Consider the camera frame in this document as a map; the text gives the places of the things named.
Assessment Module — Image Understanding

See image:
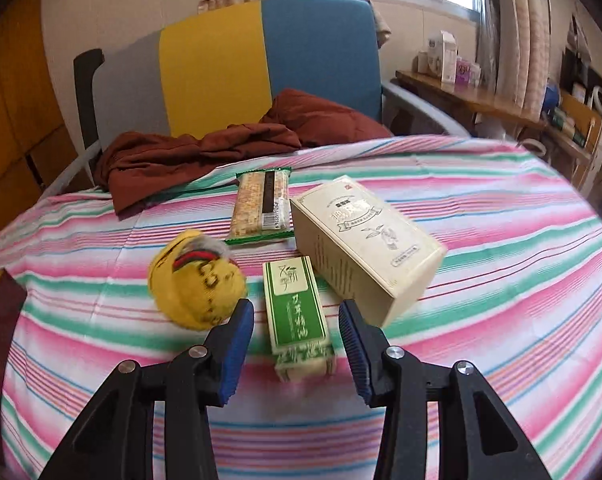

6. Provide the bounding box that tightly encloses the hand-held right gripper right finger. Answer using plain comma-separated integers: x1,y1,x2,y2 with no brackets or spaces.
337,299,554,480

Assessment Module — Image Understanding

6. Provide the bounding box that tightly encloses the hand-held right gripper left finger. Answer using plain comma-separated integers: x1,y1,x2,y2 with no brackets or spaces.
38,299,256,480

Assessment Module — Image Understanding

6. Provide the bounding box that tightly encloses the small green box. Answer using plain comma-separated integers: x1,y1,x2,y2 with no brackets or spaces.
262,255,338,383

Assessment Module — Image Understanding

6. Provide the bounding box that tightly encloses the cracker packet with black stripe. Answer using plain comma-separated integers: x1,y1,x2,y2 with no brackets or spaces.
224,166,296,247

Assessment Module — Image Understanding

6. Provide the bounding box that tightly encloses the yellow patterned sock ball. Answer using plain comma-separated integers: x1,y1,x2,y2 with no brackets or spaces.
147,230,248,331

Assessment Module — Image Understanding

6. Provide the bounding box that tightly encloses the large cream carton box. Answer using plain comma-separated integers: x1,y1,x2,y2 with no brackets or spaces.
289,175,448,328

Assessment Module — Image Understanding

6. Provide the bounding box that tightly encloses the striped bedsheet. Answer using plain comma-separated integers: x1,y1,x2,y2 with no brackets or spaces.
0,134,602,480

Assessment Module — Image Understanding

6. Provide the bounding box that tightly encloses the brown garment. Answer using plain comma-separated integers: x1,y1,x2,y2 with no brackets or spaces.
94,88,394,218

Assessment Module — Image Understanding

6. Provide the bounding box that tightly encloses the grey yellow blue headboard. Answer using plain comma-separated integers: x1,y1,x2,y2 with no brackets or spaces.
94,0,384,153

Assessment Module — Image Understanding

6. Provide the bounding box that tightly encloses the wooden desk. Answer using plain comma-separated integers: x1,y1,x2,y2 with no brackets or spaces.
395,69,546,133

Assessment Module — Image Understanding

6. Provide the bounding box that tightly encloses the pink box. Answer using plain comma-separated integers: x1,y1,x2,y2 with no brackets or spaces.
455,56,482,86

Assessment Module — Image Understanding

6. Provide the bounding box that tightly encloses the white carton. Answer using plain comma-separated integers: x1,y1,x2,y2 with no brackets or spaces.
427,30,458,85

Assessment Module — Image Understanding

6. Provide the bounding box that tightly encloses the cardboard box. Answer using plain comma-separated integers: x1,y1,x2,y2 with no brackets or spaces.
556,92,602,161

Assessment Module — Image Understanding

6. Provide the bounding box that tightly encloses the yellow wooden cabinet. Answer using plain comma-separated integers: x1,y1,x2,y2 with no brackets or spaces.
0,0,99,281

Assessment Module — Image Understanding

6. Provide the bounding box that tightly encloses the blue jug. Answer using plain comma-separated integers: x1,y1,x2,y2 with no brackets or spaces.
543,80,562,113

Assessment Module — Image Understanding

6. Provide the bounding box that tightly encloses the beige curtain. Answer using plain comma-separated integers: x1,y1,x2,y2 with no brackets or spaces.
476,0,552,116

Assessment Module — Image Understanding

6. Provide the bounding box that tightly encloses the white bed rail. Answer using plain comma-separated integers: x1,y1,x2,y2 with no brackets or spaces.
38,140,102,201

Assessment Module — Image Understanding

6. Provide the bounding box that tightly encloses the grey bed rail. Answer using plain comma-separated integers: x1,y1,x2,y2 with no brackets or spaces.
381,81,472,138

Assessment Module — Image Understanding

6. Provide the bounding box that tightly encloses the black bed post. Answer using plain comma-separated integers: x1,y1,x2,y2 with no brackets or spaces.
72,49,105,181

